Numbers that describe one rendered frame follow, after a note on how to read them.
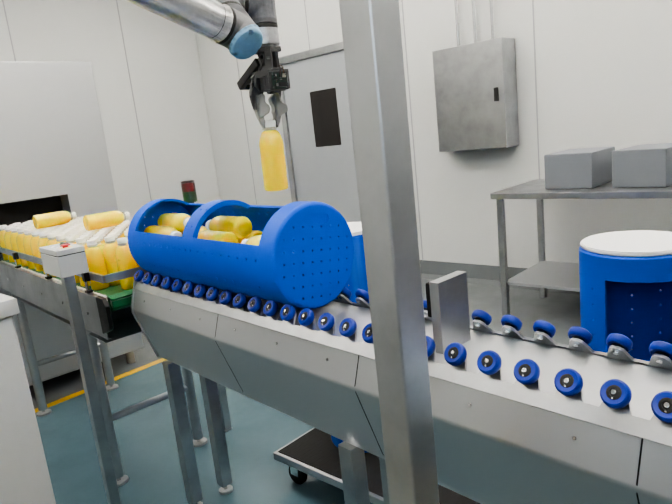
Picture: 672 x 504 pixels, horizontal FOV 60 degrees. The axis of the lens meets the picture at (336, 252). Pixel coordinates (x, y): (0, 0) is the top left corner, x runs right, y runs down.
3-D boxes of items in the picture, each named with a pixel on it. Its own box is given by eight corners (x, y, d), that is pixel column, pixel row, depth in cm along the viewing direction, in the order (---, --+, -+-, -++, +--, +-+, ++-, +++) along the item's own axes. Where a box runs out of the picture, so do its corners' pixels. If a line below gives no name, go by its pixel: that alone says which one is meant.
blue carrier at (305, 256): (273, 316, 145) (272, 201, 142) (128, 278, 209) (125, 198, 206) (355, 302, 164) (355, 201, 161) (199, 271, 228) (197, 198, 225)
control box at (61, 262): (61, 278, 208) (55, 250, 206) (44, 272, 222) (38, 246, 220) (89, 272, 214) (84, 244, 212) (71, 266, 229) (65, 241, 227)
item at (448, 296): (443, 354, 121) (438, 283, 118) (428, 350, 124) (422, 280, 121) (471, 339, 128) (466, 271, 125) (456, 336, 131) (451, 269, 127)
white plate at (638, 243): (558, 241, 163) (558, 245, 163) (639, 257, 137) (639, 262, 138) (634, 226, 172) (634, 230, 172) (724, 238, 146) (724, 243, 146)
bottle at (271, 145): (292, 188, 171) (285, 123, 166) (282, 192, 164) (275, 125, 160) (271, 189, 173) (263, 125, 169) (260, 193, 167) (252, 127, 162)
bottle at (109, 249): (106, 285, 236) (98, 240, 233) (123, 281, 241) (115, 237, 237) (112, 287, 231) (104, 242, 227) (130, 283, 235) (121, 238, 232)
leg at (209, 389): (223, 497, 238) (200, 353, 225) (216, 491, 242) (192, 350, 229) (235, 490, 242) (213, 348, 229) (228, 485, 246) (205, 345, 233)
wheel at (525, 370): (539, 360, 99) (544, 363, 100) (515, 354, 102) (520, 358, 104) (532, 385, 98) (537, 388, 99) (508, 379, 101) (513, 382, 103)
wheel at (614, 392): (632, 381, 88) (636, 385, 89) (602, 374, 91) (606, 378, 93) (624, 409, 87) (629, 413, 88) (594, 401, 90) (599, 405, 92)
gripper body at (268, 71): (269, 92, 155) (263, 44, 152) (250, 95, 161) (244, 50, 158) (291, 90, 160) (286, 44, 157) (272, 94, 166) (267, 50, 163)
